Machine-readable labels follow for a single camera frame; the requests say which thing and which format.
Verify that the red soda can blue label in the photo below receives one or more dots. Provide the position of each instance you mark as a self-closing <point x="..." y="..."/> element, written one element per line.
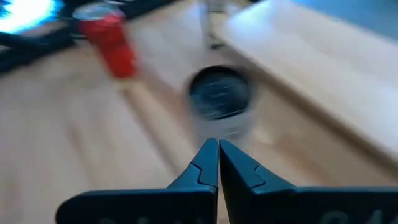
<point x="109" y="43"/>

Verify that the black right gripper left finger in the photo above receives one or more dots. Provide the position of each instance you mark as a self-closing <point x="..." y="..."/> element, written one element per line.
<point x="186" y="202"/>

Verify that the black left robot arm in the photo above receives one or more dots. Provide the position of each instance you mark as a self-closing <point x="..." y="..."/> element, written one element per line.
<point x="31" y="46"/>

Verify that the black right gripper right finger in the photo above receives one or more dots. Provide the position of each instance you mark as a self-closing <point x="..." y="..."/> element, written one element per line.
<point x="264" y="202"/>

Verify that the tall white can black lid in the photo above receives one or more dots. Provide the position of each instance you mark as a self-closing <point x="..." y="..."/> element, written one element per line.
<point x="220" y="93"/>

